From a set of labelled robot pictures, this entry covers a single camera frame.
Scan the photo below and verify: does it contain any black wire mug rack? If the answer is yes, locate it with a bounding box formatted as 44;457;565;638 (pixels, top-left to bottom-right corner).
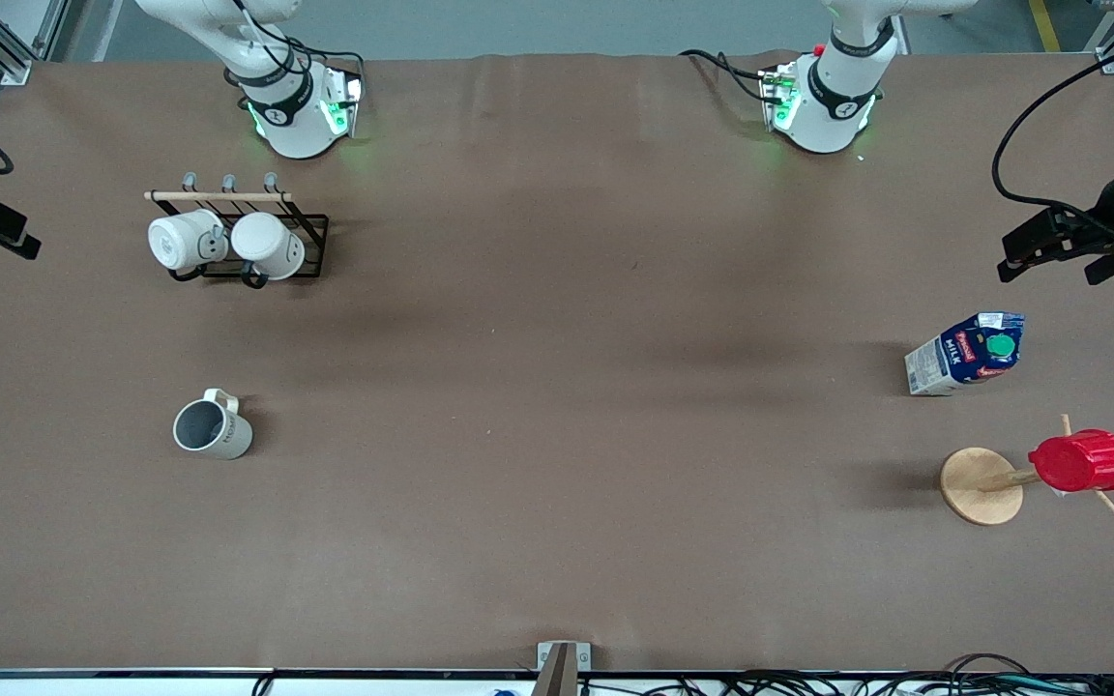
144;172;331;289

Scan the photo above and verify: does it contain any white mug with round print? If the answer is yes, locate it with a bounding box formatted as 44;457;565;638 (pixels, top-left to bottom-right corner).
148;210;229;273

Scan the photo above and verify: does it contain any black left arm base cable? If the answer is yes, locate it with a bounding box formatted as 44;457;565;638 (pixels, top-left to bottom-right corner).
678;48;782;103

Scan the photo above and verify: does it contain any black cable bundle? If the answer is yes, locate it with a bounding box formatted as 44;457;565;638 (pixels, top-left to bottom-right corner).
576;653;1114;696

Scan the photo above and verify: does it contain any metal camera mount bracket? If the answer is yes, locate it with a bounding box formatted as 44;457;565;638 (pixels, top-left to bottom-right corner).
530;641;592;696

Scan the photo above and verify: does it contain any grey mug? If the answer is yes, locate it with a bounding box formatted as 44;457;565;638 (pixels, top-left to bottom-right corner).
173;389;254;461

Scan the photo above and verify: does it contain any red ribbed plastic cup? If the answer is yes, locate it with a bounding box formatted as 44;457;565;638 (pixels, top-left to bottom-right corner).
1028;429;1114;493

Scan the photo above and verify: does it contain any black arm base cable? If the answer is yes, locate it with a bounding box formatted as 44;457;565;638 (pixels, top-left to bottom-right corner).
228;0;366;83
678;48;782;103

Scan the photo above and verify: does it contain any black right arm base cable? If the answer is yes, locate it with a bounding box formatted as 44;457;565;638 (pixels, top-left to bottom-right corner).
228;0;366;83

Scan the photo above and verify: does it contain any plain white mug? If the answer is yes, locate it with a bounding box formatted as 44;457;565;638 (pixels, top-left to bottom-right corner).
230;212;307;289

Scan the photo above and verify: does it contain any blue milk carton green cap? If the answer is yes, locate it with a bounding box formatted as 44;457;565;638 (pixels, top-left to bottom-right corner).
904;311;1026;397

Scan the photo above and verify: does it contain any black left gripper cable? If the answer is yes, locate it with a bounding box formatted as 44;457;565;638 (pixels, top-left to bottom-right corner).
991;34;1114;228

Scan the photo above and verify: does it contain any wooden mug tree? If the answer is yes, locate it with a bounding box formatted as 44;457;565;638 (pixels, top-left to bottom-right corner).
940;414;1114;527

